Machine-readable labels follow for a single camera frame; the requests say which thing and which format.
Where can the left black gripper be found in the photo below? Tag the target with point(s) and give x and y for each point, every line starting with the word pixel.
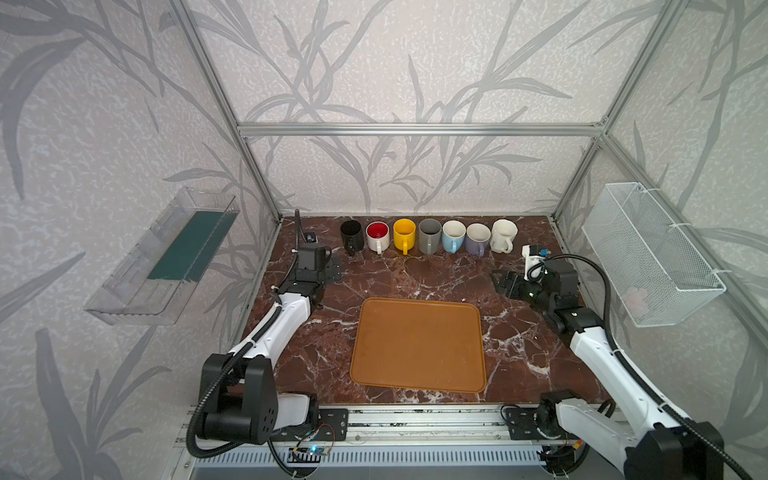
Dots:
pixel 327 267

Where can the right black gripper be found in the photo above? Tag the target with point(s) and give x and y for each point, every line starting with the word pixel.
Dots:
pixel 513 285

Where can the black mug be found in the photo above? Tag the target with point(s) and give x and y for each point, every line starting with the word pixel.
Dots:
pixel 352 237

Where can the cream white mug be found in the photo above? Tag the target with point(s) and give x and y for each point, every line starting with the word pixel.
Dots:
pixel 377 235

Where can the white faceted mug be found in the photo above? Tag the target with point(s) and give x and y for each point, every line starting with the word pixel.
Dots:
pixel 503 235

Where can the purple mug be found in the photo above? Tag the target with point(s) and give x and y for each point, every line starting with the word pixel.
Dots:
pixel 477 239

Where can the yellow mug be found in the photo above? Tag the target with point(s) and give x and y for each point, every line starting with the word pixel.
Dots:
pixel 404 235

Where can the light blue mug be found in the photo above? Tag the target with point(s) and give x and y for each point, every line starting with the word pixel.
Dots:
pixel 453 235

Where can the grey mug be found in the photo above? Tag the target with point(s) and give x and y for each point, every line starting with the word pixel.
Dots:
pixel 429 236

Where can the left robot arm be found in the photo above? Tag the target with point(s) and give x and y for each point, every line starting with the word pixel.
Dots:
pixel 238 399

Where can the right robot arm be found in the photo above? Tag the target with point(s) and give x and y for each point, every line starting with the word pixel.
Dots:
pixel 658 439

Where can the pink object in basket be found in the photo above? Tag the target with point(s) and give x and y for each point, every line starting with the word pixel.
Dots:
pixel 635 302

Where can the brown rectangular tray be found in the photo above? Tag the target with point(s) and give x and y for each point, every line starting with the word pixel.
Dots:
pixel 417 344

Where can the green circuit board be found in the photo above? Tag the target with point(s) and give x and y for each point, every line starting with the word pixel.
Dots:
pixel 311 453

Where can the white wire basket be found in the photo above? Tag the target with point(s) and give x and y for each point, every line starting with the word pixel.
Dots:
pixel 639 245

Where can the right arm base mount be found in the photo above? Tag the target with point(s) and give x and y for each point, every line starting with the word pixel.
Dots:
pixel 521 423

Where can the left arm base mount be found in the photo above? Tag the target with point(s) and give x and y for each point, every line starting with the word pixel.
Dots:
pixel 327 425

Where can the aluminium front rail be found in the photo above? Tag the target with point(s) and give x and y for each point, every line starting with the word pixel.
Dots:
pixel 477 423

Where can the clear plastic wall bin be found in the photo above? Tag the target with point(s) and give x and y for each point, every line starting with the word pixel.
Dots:
pixel 155 281

